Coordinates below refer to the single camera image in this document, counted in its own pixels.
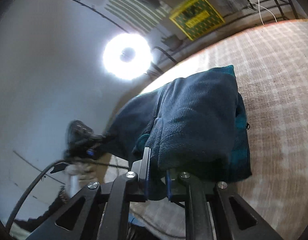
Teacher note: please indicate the left forearm black sleeve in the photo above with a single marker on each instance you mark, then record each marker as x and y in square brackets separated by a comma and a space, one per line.
[62, 195]

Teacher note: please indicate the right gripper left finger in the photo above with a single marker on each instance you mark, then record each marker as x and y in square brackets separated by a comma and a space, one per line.
[141, 168]

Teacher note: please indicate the green yellow patterned bag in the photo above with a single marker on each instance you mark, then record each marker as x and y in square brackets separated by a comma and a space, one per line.
[196, 18]

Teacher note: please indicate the striped window blind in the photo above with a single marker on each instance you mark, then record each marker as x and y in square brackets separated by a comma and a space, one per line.
[139, 16]

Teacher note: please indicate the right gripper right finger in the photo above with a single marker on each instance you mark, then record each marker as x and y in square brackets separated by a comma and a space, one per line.
[171, 181]

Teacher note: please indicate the blue plaid fleece garment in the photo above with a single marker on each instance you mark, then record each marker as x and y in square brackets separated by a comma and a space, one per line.
[196, 124]

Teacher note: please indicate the left hand white glove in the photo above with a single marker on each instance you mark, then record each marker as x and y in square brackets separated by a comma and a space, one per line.
[78, 176]

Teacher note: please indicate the beige checked bed cover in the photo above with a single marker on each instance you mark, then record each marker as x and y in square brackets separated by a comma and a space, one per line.
[271, 69]

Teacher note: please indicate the bright ring lamp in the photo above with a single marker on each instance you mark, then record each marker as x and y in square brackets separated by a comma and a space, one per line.
[127, 56]

